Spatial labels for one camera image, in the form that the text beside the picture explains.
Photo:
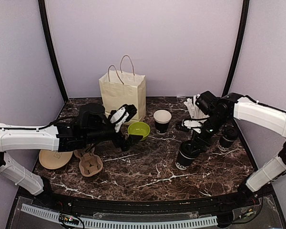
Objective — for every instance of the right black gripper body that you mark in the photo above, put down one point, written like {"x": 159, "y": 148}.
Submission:
{"x": 198, "y": 137}

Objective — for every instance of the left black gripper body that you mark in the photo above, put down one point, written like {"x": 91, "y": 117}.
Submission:
{"x": 119, "y": 142}

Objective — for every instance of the black paper coffee cup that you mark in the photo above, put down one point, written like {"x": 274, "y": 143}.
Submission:
{"x": 224, "y": 144}

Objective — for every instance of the brown cardboard cup carrier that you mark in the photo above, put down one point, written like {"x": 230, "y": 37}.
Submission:
{"x": 89, "y": 164}

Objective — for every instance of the cream paper carry bag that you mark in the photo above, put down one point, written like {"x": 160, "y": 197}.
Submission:
{"x": 119, "y": 87}

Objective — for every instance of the black plastic cup lid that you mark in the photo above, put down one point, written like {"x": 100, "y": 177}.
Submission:
{"x": 188, "y": 151}

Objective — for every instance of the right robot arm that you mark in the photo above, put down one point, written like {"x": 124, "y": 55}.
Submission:
{"x": 243, "y": 107}

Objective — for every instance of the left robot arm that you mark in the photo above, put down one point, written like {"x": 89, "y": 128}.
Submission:
{"x": 90, "y": 127}

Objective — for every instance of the green bowl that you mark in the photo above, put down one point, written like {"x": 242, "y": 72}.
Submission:
{"x": 139, "y": 128}

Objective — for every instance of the white wrapped straws bundle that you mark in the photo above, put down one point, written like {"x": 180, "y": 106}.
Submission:
{"x": 194, "y": 111}

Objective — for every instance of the beige round plate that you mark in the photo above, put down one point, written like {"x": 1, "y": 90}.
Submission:
{"x": 53, "y": 159}

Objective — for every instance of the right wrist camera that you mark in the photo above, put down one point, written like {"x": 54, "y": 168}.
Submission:
{"x": 187, "y": 125}

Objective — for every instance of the grey slotted cable duct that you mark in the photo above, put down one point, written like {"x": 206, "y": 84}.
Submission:
{"x": 121, "y": 221}

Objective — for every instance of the black front rail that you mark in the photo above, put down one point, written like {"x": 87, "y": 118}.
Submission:
{"x": 139, "y": 194}

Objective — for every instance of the right black frame post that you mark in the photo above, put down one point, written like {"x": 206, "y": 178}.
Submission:
{"x": 238, "y": 46}

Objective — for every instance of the black frame post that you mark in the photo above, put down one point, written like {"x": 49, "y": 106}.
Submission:
{"x": 50, "y": 47}
{"x": 238, "y": 46}

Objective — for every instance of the left black frame post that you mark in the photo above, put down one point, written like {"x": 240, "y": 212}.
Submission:
{"x": 50, "y": 47}

